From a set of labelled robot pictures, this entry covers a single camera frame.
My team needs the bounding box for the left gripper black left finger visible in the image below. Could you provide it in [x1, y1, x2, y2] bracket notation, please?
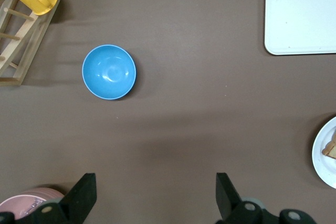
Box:
[0, 173, 97, 224]

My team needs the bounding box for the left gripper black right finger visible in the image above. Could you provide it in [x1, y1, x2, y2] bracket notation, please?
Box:
[215, 172, 316, 224]

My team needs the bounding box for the white round plate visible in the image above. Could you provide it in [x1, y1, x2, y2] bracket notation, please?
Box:
[312, 115, 336, 189]

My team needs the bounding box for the pink cup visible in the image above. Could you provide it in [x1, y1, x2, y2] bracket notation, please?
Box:
[0, 187, 65, 221]

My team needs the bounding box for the bread slice under egg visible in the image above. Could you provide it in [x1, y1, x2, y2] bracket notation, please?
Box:
[321, 131, 336, 161]

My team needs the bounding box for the blue bowl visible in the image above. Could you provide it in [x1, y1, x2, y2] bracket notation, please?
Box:
[81, 44, 137, 101]

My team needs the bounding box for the wooden peg drying rack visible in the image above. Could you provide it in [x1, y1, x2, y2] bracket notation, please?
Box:
[0, 0, 68, 87]

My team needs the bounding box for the cream bear print tray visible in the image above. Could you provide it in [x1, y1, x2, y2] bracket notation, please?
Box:
[264, 0, 336, 56]

